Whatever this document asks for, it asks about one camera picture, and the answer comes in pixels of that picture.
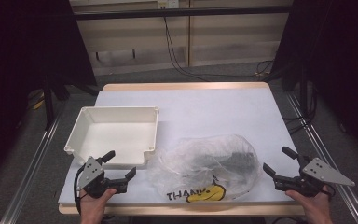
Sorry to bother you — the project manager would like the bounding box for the black cables bundle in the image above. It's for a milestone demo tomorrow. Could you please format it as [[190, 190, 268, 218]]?
[[282, 83, 320, 135]]

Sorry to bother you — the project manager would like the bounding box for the white wall socket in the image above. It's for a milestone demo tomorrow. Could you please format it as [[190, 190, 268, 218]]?
[[157, 0, 181, 10]]

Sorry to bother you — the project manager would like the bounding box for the black metal stand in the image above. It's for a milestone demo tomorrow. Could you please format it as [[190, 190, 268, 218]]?
[[41, 73, 58, 132]]

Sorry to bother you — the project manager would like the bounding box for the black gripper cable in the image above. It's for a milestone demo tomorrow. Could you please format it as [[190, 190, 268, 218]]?
[[73, 163, 87, 217], [323, 183, 337, 200]]

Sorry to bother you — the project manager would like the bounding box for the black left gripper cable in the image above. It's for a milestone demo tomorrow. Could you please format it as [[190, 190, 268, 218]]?
[[73, 163, 87, 217]]

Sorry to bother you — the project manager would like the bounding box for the black horizontal metal bar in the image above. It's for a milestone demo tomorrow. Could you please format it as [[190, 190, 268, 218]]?
[[73, 5, 294, 21]]

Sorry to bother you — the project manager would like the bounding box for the metal floor rail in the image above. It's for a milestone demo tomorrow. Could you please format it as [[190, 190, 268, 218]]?
[[0, 104, 67, 224], [284, 91, 358, 224]]

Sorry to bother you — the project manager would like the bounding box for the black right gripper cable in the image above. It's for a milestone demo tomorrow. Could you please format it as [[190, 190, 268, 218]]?
[[323, 183, 337, 200]]

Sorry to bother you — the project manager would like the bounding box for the black floor cable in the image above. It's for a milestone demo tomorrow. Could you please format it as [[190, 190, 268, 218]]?
[[162, 17, 275, 83]]

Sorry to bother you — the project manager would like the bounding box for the person's left hand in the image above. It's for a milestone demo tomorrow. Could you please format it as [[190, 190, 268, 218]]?
[[79, 188, 117, 224]]

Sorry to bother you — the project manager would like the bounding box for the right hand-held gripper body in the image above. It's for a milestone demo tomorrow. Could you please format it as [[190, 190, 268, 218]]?
[[274, 155, 356, 198]]

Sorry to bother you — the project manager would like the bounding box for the person's right hand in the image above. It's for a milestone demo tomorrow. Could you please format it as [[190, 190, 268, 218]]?
[[284, 186, 334, 224]]

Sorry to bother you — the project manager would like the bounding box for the dark curtain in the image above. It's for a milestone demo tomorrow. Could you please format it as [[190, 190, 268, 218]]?
[[0, 0, 98, 189], [272, 0, 358, 164]]

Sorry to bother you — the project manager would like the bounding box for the white table mat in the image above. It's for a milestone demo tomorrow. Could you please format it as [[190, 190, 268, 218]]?
[[58, 88, 304, 205]]

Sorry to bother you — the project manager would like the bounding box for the small yellow item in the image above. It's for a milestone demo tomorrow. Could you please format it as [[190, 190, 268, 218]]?
[[32, 98, 46, 111]]

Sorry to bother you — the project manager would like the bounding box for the black rectangular box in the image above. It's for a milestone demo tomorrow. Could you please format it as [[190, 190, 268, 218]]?
[[195, 148, 259, 175]]

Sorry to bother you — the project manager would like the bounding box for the white plastic tray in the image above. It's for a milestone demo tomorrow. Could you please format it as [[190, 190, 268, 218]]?
[[63, 105, 160, 169]]

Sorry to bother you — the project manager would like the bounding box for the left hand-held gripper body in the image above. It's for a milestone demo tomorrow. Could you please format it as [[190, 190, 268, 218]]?
[[76, 156, 129, 199]]

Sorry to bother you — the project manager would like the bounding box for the clear plastic bag yellow smiley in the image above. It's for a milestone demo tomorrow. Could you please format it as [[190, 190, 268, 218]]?
[[146, 133, 264, 203]]

